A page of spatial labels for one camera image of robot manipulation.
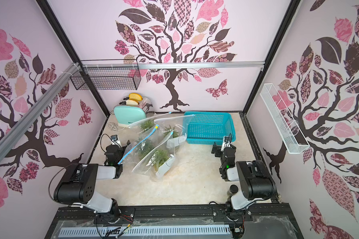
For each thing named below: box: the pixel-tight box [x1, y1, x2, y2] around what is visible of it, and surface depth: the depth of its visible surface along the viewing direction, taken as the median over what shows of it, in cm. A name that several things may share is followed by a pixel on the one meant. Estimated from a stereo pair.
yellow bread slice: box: [128, 92, 143, 101], surface depth 106 cm
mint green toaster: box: [113, 105, 148, 128], surface depth 103 cm
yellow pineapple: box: [154, 149, 171, 172], surface depth 73 cm
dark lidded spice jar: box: [226, 184, 239, 197], surface depth 74 cm
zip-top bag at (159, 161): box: [131, 131, 177, 179], surface depth 72 cm
